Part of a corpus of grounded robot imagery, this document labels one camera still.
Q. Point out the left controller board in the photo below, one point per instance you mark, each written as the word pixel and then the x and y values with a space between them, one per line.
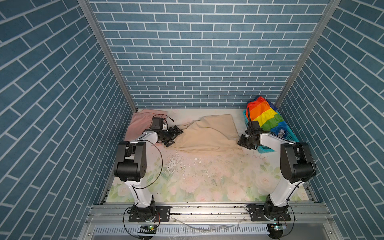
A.
pixel 147 232

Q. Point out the aluminium corner post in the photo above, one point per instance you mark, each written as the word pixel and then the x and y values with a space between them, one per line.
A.
pixel 92 20
pixel 317 32

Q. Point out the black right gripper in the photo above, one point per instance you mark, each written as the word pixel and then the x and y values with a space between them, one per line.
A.
pixel 241 142

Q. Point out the red shorts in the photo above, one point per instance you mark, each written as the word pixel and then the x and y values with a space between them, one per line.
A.
pixel 266 114

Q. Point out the right controller board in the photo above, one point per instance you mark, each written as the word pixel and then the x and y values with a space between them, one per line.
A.
pixel 276 231

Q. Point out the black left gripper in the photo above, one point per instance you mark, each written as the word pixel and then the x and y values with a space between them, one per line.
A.
pixel 172 134

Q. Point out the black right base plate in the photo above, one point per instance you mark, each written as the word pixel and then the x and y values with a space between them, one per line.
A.
pixel 259 213

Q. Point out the aluminium right corner post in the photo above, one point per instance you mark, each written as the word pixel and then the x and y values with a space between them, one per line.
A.
pixel 317 32

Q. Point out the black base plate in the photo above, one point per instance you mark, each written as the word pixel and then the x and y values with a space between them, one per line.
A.
pixel 259 213
pixel 149 214

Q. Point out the aluminium left corner post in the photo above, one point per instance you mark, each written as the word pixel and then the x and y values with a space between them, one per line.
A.
pixel 92 20

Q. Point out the beige shorts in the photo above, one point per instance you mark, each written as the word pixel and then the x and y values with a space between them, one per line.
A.
pixel 210 134

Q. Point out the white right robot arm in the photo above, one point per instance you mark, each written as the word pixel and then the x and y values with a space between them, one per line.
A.
pixel 297 165

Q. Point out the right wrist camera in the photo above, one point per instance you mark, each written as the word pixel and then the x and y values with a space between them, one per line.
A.
pixel 252 131

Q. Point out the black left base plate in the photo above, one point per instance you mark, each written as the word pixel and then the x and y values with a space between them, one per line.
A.
pixel 149 214

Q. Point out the pink shorts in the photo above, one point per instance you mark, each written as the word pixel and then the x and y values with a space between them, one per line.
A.
pixel 141 121

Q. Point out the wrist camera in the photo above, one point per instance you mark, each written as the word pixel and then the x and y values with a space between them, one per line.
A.
pixel 252 131
pixel 158 124

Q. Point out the controller board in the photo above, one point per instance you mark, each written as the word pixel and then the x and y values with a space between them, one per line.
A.
pixel 276 231
pixel 147 232

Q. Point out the aluminium front rail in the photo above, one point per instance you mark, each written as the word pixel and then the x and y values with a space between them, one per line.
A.
pixel 211 221

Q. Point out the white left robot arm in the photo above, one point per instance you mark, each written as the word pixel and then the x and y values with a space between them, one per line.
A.
pixel 130 165

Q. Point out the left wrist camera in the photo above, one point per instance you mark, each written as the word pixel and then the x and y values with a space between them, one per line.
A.
pixel 158 124

